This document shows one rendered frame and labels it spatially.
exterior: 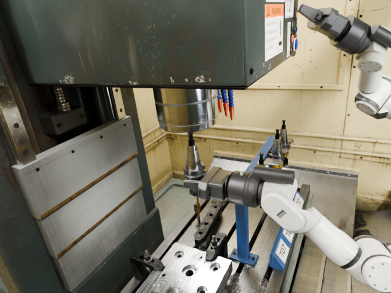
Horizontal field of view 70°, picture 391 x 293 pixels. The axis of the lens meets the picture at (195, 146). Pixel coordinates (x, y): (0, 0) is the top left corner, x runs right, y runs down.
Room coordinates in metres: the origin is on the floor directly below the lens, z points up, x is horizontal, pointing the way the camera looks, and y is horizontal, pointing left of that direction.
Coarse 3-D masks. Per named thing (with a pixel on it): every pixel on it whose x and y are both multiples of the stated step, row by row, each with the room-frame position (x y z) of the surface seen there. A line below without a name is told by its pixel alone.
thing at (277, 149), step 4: (276, 140) 1.00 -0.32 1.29; (280, 140) 1.01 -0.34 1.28; (276, 144) 1.00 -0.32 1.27; (280, 144) 1.00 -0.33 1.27; (272, 148) 1.01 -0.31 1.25; (276, 148) 1.00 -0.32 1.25; (280, 148) 1.00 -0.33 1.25; (272, 152) 1.01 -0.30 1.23; (276, 152) 1.00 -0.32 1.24; (280, 152) 1.00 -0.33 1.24
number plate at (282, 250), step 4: (280, 240) 0.82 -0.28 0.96; (280, 244) 0.80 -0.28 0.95; (284, 244) 0.81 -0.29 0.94; (280, 248) 0.79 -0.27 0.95; (284, 248) 0.80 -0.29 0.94; (288, 248) 0.81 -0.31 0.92; (276, 252) 0.76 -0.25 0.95; (280, 252) 0.77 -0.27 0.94; (284, 252) 0.78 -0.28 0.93; (288, 252) 0.79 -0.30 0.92; (280, 256) 0.76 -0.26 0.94; (284, 256) 0.77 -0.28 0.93; (284, 260) 0.75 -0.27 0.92
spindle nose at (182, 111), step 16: (160, 96) 0.65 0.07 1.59; (176, 96) 0.63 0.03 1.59; (192, 96) 0.63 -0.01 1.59; (208, 96) 0.64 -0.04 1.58; (160, 112) 0.66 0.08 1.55; (176, 112) 0.63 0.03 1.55; (192, 112) 0.62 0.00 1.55; (208, 112) 0.64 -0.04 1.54; (176, 128) 0.63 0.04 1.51; (192, 128) 0.63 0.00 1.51
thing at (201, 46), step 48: (0, 0) 0.82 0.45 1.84; (48, 0) 0.73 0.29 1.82; (96, 0) 0.65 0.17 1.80; (144, 0) 0.59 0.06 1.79; (192, 0) 0.54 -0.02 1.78; (240, 0) 0.50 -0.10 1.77; (48, 48) 0.75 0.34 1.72; (96, 48) 0.67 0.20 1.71; (144, 48) 0.60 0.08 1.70; (192, 48) 0.54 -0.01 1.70; (240, 48) 0.50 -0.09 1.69
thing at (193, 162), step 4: (188, 144) 0.70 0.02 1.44; (196, 144) 0.70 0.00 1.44; (188, 148) 0.69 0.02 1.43; (192, 148) 0.69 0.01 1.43; (196, 148) 0.69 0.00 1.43; (188, 152) 0.69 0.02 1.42; (192, 152) 0.69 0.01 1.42; (196, 152) 0.69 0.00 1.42; (188, 156) 0.69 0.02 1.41; (192, 156) 0.69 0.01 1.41; (196, 156) 0.69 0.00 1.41; (188, 160) 0.69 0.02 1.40; (192, 160) 0.69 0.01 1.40; (196, 160) 0.69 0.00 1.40; (200, 160) 0.70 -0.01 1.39; (188, 164) 0.69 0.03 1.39; (192, 164) 0.68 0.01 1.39; (196, 164) 0.68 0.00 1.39; (200, 164) 0.69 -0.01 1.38; (188, 168) 0.69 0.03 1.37; (192, 168) 0.68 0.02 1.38; (196, 168) 0.68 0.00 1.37
